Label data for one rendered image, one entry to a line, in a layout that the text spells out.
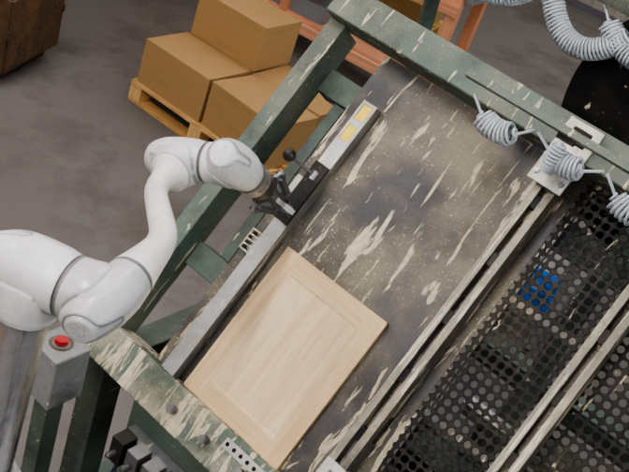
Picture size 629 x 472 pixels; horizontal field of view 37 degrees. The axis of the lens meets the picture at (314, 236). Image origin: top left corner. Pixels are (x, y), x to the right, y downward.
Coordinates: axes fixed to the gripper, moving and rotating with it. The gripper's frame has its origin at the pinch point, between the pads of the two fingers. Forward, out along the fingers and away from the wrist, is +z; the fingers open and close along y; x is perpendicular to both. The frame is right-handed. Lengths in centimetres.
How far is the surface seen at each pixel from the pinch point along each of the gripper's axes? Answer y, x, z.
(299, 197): 4.7, 4.1, 10.5
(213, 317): -36.9, 2.9, 11.6
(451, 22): 180, 176, 357
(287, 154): 11.7, 9.0, -0.3
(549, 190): 43, -54, 7
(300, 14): 134, 292, 375
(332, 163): 18.0, 2.6, 11.5
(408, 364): -13, -51, 9
